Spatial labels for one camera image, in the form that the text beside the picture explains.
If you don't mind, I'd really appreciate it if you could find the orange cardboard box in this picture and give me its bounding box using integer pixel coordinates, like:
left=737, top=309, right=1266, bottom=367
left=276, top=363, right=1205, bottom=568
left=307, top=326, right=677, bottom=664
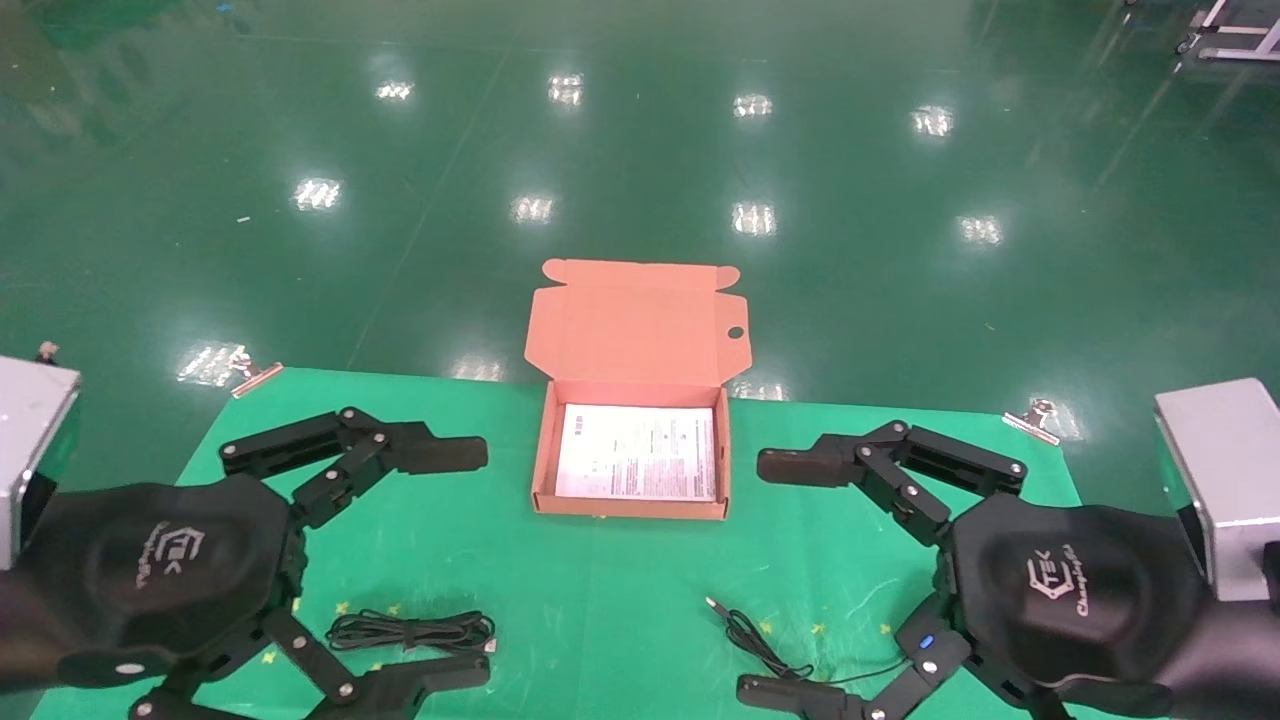
left=524, top=258, right=751, bottom=522

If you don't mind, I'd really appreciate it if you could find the black data cable bundle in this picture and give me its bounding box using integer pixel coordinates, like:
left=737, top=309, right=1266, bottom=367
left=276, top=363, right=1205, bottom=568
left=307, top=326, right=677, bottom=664
left=326, top=609, right=499, bottom=659

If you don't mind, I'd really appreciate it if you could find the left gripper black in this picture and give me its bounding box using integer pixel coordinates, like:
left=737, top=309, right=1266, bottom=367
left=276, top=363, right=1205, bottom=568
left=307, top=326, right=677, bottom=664
left=0, top=407, right=494, bottom=720

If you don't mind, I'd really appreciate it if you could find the green table cloth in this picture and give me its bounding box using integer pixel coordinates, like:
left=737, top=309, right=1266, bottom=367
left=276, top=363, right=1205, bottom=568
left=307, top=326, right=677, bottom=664
left=30, top=367, right=1173, bottom=720

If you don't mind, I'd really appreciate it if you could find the metal binder clip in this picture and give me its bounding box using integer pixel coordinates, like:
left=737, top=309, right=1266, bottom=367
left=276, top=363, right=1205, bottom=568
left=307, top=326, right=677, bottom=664
left=1001, top=398, right=1064, bottom=447
left=229, top=345, right=287, bottom=400

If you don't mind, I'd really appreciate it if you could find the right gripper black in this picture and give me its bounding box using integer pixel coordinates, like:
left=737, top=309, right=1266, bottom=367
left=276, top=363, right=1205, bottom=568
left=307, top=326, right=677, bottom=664
left=737, top=420, right=1213, bottom=720

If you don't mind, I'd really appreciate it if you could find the white printed leaflet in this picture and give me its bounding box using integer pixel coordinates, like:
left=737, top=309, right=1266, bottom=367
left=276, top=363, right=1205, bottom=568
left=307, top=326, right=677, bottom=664
left=555, top=403, right=719, bottom=503

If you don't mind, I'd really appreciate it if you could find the white metal trolley frame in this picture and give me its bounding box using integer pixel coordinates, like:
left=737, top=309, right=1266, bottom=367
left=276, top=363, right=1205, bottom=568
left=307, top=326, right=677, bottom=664
left=1177, top=0, right=1280, bottom=64

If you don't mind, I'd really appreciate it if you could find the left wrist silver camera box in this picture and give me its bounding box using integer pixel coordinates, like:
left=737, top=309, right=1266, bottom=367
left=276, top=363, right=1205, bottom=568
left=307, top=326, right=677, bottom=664
left=0, top=342, right=83, bottom=572

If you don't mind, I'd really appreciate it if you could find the black wired mouse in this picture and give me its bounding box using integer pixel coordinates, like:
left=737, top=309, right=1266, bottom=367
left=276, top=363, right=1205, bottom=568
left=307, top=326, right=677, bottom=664
left=705, top=596, right=916, bottom=691

